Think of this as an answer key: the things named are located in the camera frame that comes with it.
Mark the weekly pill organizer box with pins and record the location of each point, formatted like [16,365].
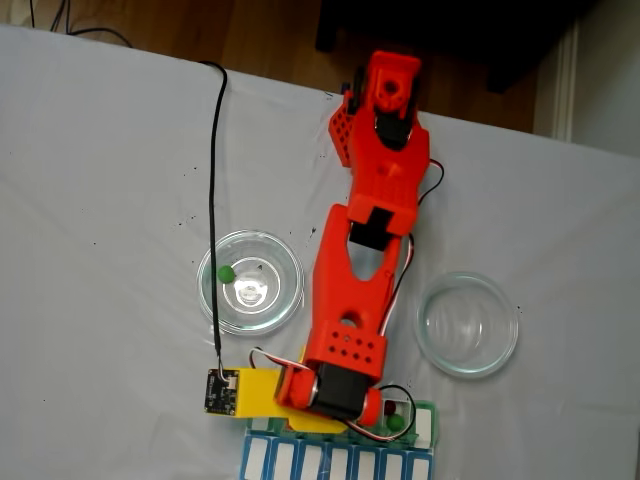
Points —
[256,457]

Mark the white door trim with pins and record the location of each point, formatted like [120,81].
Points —
[565,90]

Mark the dark wooden furniture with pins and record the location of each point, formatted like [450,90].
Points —
[525,25]

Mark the black camera circuit board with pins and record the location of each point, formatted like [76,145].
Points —
[221,392]

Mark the clear tape scrap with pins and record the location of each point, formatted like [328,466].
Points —
[209,339]

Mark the green round pill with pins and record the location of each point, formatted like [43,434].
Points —
[395,423]
[226,274]

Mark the clear glass dish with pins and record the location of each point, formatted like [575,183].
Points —
[495,310]
[280,260]

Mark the red round pill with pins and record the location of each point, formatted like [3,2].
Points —
[389,407]

